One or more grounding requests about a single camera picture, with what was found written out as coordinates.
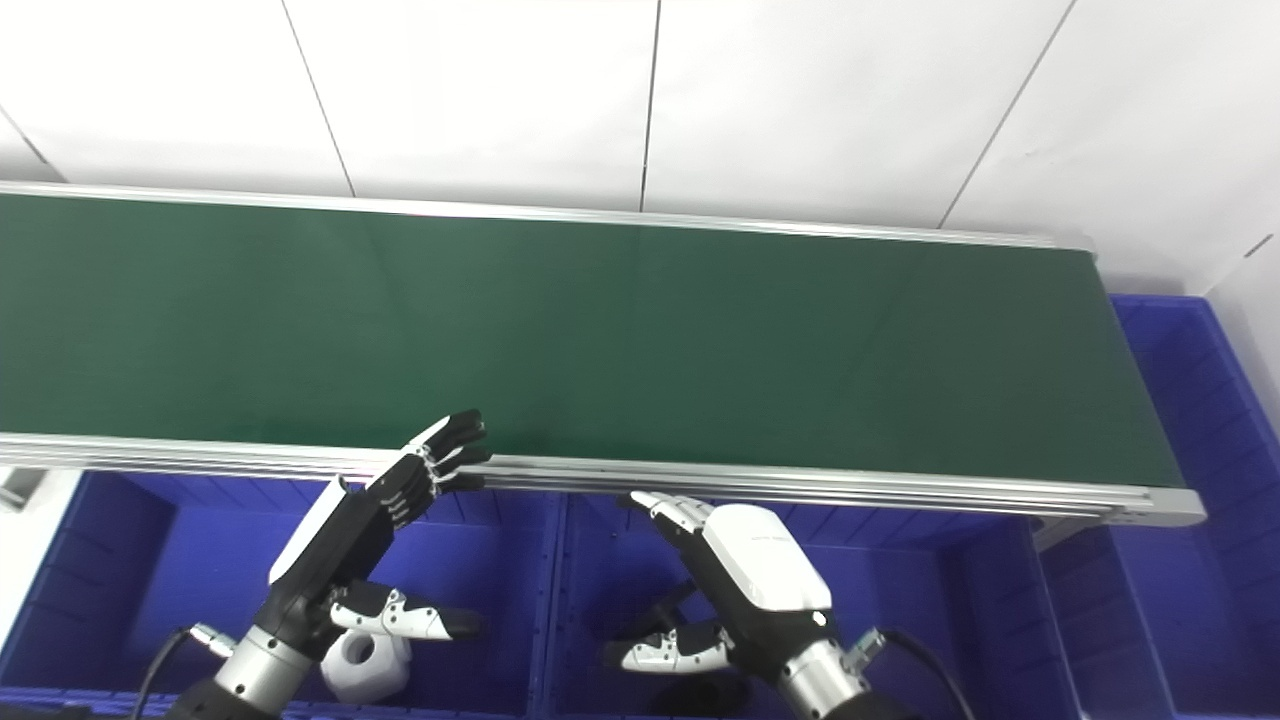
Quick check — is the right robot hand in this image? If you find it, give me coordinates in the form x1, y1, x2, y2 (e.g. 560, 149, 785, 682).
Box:
602, 490, 835, 678

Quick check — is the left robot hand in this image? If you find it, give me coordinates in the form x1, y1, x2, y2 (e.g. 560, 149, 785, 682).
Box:
254, 408, 494, 653

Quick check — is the white round machine part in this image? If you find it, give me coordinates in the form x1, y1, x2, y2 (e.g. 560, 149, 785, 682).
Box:
319, 628, 414, 704

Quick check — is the green conveyor belt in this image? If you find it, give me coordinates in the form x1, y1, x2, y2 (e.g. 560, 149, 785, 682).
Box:
0, 180, 1209, 529
0, 192, 1187, 491

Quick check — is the blue bin holding white part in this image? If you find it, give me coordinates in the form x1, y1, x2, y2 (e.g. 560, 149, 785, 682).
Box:
0, 470, 563, 720

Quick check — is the blue bin for black parts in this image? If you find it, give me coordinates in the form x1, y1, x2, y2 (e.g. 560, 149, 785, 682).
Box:
548, 490, 1089, 720

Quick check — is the grey conveyor end leg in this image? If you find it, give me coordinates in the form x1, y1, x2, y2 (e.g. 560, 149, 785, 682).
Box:
1030, 515, 1113, 553

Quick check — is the blue bin at conveyor end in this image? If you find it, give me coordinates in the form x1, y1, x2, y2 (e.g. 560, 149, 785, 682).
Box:
1030, 293, 1280, 720

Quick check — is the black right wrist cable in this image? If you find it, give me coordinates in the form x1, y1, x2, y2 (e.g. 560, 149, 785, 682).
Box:
845, 626, 978, 720

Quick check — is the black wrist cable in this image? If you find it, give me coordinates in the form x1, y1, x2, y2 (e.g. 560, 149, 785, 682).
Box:
845, 626, 978, 720
128, 621, 241, 720

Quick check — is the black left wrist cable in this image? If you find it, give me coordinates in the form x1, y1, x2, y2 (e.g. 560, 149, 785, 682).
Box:
128, 621, 241, 720

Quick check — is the grey conveyor support bracket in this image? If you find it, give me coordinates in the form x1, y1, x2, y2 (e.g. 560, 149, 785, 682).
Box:
0, 465, 47, 513

